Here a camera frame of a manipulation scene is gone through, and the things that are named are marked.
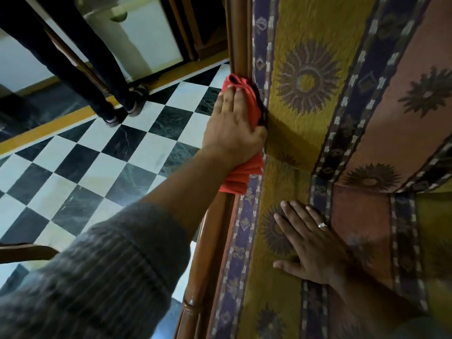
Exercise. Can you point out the white cabinet panel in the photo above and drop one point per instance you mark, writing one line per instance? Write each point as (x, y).
(141, 35)

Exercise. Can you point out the person's right hand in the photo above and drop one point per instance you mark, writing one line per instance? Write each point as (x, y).
(314, 250)

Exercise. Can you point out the patterned sofa seat cushion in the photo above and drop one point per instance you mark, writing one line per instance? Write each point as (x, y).
(367, 222)

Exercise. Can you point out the dark wooden cabinet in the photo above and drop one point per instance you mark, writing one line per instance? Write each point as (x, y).
(201, 24)

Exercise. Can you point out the person's left forearm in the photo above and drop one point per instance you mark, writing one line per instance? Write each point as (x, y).
(141, 243)

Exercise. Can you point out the brown wooden furniture edge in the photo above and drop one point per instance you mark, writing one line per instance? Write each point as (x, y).
(24, 252)

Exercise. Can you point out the person's left hand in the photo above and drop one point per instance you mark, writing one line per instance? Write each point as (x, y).
(229, 130)

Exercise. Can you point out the person's left thumb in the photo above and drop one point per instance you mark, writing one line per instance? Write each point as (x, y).
(258, 137)

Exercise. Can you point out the red cleaning cloth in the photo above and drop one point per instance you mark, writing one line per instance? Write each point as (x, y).
(243, 172)

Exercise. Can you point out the person's right middle finger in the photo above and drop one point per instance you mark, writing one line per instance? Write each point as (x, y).
(296, 217)

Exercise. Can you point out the person's right forearm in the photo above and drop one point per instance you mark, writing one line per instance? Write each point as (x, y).
(367, 307)

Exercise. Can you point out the person's right thumb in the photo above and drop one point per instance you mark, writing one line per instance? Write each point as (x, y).
(286, 266)

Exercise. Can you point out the patterned sofa back cushion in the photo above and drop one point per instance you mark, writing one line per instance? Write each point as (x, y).
(353, 84)

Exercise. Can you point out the wooden sofa frame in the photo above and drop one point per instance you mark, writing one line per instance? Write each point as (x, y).
(208, 257)

